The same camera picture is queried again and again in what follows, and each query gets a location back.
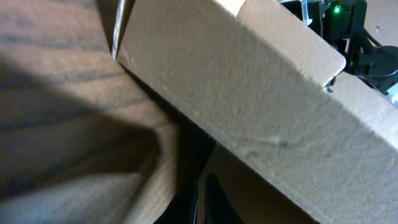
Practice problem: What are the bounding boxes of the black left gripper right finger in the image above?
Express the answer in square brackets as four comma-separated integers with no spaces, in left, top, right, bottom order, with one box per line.
[205,174,244,224]

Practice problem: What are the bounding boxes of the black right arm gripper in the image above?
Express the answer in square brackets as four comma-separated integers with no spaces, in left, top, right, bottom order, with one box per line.
[280,0,397,95]

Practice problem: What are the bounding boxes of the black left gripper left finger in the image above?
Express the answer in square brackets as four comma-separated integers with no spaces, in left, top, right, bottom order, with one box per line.
[154,183,198,224]

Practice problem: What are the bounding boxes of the brown cardboard box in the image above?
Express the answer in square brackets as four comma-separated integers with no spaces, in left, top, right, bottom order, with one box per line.
[116,0,397,223]

